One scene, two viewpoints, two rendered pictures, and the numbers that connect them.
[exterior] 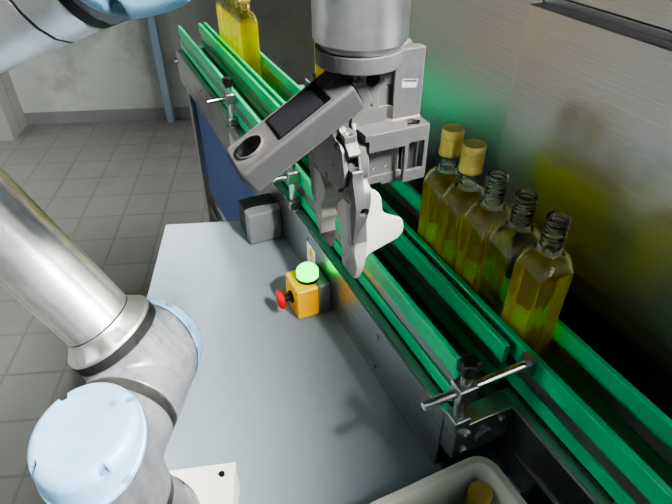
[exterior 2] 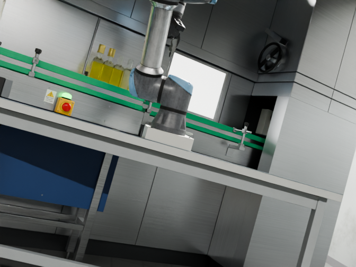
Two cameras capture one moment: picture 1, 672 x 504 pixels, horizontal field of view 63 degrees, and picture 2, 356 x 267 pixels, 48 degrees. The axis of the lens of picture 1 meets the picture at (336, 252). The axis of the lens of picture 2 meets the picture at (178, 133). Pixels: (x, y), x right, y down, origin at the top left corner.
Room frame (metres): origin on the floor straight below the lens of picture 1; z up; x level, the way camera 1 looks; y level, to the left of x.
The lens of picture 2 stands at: (0.38, 1.92, 0.75)
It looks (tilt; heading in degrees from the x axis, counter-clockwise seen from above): 2 degrees up; 267
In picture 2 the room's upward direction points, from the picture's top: 16 degrees clockwise
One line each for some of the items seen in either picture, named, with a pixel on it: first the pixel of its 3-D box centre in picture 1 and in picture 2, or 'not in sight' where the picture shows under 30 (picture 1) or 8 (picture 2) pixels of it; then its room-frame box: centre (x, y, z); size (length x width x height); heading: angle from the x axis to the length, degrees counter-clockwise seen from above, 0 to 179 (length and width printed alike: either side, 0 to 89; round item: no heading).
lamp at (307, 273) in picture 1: (307, 271); (67, 96); (0.81, 0.06, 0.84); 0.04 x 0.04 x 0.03
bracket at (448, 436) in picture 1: (477, 426); (142, 118); (0.46, -0.20, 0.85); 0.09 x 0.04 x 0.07; 115
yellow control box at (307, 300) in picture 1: (307, 292); (63, 107); (0.81, 0.06, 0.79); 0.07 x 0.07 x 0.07; 25
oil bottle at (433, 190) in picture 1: (440, 223); (93, 77); (0.77, -0.18, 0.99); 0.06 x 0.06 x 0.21; 25
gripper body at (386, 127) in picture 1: (365, 115); (170, 25); (0.44, -0.03, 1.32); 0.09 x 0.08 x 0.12; 115
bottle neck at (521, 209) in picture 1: (523, 209); (130, 64); (0.61, -0.25, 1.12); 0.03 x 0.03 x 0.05
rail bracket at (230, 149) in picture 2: not in sight; (239, 140); (-0.13, -0.45, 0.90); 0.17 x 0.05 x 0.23; 115
